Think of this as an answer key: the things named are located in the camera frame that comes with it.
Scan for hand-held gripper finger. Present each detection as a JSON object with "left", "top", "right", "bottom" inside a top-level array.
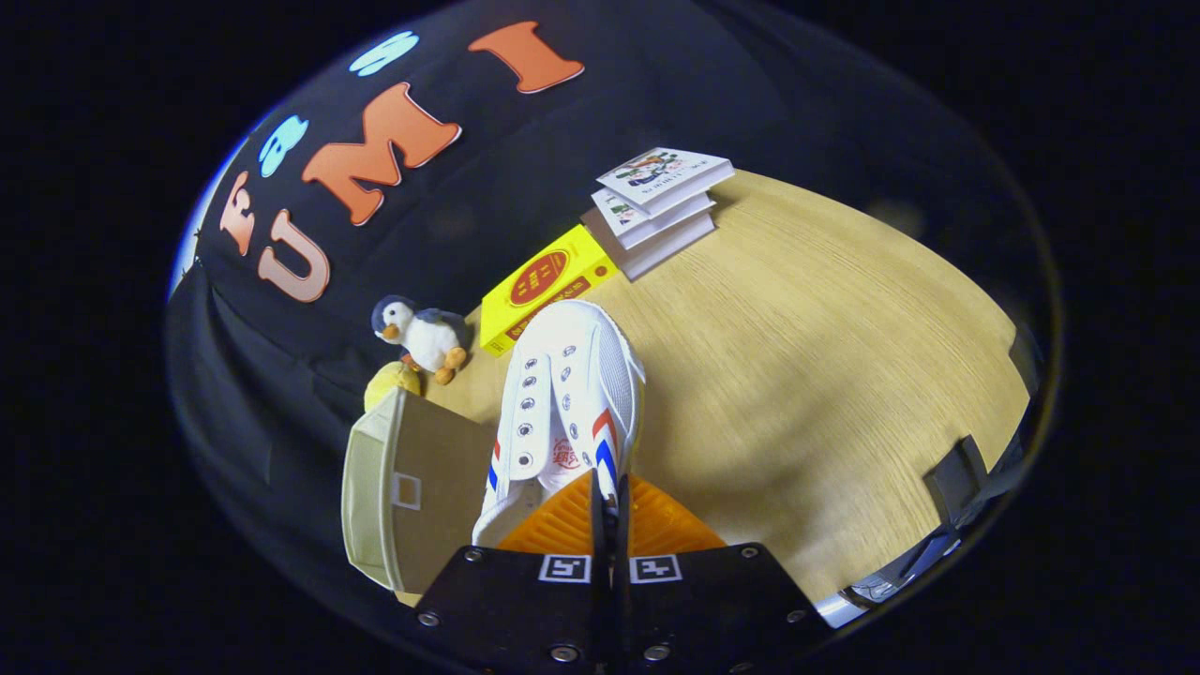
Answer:
[
  {"left": 415, "top": 469, "right": 615, "bottom": 675},
  {"left": 614, "top": 473, "right": 835, "bottom": 675}
]

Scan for white canvas shoe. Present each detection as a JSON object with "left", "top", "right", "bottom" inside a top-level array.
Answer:
[{"left": 472, "top": 300, "right": 648, "bottom": 549}]

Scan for brown fabric storage box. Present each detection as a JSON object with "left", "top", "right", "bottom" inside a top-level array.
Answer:
[{"left": 341, "top": 384, "right": 500, "bottom": 593}]

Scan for yellow round plush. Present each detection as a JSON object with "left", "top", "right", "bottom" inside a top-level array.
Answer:
[{"left": 364, "top": 361, "right": 425, "bottom": 413}]

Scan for penguin plush toy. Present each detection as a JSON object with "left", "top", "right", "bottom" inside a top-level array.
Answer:
[{"left": 371, "top": 295, "right": 471, "bottom": 386}]

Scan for yellow book with red circle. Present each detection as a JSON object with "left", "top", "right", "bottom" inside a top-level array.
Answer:
[{"left": 480, "top": 223, "right": 620, "bottom": 358}]

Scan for brown cover book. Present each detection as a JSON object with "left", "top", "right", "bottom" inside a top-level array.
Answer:
[{"left": 580, "top": 208, "right": 718, "bottom": 282}]

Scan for white book with green print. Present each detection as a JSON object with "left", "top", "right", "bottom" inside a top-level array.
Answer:
[{"left": 590, "top": 187, "right": 718, "bottom": 251}]

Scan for black table clamp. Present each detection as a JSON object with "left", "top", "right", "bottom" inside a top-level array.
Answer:
[{"left": 923, "top": 436, "right": 990, "bottom": 526}]

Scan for white illustrated book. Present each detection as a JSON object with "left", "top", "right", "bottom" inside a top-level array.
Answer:
[{"left": 596, "top": 147, "right": 736, "bottom": 218}]

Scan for black backdrop cloth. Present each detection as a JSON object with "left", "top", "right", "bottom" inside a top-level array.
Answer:
[{"left": 167, "top": 0, "right": 1060, "bottom": 601}]

